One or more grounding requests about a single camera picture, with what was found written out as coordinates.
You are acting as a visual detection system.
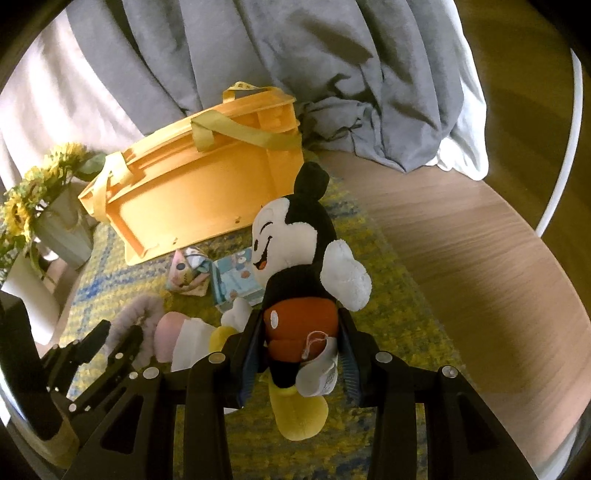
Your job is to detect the pink makeup sponge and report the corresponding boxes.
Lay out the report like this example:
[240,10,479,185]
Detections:
[153,312,187,363]

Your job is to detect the white cloth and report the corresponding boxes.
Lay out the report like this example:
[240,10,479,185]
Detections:
[170,318,215,372]

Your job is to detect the pastel fabric pouch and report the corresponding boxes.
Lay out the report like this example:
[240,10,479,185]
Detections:
[166,247,212,297]

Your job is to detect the teal tissue pack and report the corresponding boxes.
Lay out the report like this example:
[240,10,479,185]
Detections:
[212,247,264,313]

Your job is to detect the Mickey Mouse plush toy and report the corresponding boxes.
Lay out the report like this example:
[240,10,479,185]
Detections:
[208,161,374,442]

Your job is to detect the yellow blue woven mat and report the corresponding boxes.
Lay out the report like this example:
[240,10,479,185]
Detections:
[58,177,465,480]

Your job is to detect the grey ribbed vase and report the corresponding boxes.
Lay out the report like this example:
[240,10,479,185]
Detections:
[33,185,93,270]

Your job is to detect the sunflower bouquet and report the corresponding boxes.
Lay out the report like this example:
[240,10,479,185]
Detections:
[1,143,106,281]

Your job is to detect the orange plastic crate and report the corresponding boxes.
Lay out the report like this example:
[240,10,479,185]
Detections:
[79,82,304,265]

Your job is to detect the white sheer curtain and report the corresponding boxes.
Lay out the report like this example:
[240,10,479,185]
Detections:
[1,12,142,189]

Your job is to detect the white hoop tube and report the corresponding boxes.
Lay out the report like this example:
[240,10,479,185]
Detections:
[534,48,584,239]

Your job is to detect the grey curtain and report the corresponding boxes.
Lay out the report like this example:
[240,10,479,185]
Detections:
[66,1,464,172]

